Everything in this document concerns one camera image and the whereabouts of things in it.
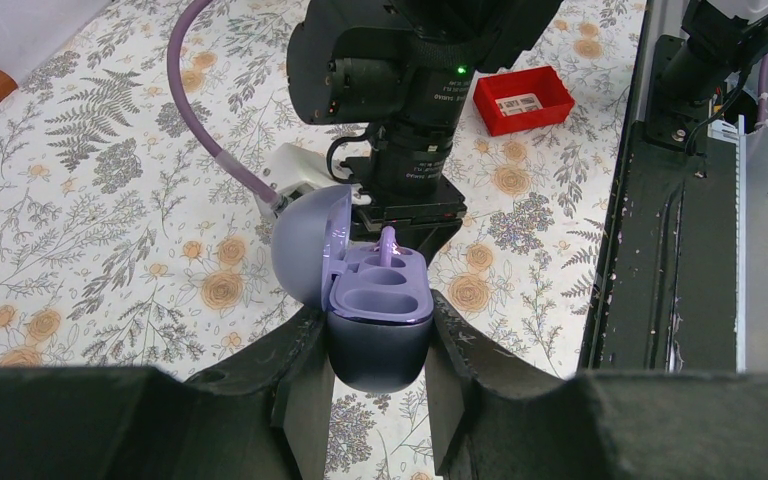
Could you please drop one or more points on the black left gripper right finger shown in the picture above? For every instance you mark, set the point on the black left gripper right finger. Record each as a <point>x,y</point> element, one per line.
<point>494,416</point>

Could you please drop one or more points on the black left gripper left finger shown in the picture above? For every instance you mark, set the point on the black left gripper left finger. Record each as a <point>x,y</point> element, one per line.
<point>262,413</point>

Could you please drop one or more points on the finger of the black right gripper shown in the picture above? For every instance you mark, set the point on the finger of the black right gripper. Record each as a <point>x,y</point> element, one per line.
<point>429,239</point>

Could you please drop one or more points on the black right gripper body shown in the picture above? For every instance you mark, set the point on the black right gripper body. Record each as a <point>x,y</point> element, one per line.
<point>403,178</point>

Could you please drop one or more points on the lavender oval case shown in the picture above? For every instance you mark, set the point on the lavender oval case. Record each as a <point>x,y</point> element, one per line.
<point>378,319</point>

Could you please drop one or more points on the red parts bin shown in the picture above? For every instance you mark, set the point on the red parts bin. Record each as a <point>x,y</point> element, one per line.
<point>522,100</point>

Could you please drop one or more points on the floral table mat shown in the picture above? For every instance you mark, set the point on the floral table mat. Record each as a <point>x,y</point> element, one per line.
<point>135,230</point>

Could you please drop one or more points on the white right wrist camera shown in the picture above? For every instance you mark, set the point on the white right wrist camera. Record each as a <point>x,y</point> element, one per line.
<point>300,175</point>

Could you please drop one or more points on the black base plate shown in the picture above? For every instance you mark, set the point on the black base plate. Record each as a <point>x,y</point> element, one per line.
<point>666,289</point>

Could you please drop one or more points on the white slotted cable duct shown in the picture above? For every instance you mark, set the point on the white slotted cable duct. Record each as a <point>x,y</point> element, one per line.
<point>740,245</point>

